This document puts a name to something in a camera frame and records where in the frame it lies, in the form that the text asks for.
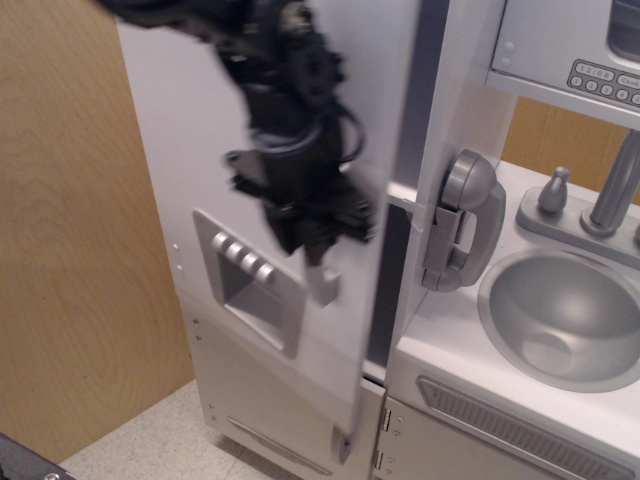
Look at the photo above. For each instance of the silver toy phone handset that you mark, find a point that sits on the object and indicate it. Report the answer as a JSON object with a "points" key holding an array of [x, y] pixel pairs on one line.
{"points": [[467, 224]]}

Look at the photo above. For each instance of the black object bottom left corner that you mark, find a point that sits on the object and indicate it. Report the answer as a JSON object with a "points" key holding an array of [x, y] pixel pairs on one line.
{"points": [[21, 463]]}

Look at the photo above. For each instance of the white toy kitchen counter cabinet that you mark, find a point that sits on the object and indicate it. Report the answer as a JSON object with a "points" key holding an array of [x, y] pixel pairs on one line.
{"points": [[606, 423]]}

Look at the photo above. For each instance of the white toy microwave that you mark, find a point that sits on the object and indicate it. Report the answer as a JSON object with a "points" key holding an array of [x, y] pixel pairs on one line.
{"points": [[582, 56]]}

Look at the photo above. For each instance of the white toy fridge door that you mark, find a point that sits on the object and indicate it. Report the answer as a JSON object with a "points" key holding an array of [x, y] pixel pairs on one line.
{"points": [[245, 401], [192, 114]]}

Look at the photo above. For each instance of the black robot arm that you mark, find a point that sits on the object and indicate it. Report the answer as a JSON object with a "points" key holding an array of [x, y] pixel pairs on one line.
{"points": [[301, 134]]}

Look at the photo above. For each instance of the silver oven vent panel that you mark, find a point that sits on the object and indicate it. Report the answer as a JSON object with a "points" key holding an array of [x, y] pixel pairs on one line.
{"points": [[532, 441]]}

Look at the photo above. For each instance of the silver round sink basin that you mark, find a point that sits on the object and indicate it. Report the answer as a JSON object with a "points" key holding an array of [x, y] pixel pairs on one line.
{"points": [[563, 319]]}

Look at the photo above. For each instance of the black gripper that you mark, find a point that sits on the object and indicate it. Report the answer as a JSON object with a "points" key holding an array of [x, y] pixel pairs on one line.
{"points": [[307, 200]]}

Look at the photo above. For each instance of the silver toy faucet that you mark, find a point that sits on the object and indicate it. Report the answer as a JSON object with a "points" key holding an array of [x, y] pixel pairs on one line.
{"points": [[602, 227]]}

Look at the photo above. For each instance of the silver ice dispenser panel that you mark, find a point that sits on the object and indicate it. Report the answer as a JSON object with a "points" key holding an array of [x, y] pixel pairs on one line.
{"points": [[257, 293]]}

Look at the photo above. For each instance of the silver door handle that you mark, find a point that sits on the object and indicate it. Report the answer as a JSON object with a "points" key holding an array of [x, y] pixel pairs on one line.
{"points": [[323, 283], [341, 450]]}

